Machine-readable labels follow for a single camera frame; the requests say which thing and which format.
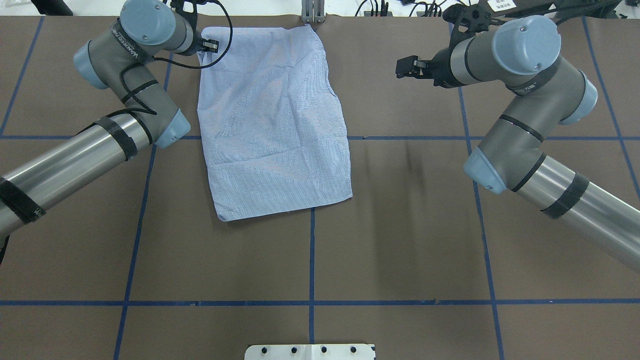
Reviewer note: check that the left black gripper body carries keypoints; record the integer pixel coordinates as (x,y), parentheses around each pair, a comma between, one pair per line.
(210,46)

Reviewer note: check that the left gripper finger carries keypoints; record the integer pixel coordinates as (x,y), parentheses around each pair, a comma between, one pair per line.
(210,45)

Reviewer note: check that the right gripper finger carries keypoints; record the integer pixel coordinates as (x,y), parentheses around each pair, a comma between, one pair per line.
(415,73)
(411,62)

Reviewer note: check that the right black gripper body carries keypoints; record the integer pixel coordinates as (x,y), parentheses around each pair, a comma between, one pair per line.
(440,67)

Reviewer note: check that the blue striped button shirt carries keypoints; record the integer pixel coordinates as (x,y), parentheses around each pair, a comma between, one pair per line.
(273,133)

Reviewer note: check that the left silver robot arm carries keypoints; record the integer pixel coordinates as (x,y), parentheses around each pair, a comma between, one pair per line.
(117,60)

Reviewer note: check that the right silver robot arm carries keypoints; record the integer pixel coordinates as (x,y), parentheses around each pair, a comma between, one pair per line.
(525,55)

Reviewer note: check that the black device with label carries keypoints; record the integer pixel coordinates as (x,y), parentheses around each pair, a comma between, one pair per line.
(515,8)

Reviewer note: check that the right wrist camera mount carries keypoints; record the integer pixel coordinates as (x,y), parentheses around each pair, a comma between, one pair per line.
(471,19)

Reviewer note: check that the grey aluminium frame post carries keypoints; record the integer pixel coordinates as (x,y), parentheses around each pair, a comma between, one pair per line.
(313,11)

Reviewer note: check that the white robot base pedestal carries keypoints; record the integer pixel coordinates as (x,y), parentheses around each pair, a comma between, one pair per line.
(331,351)

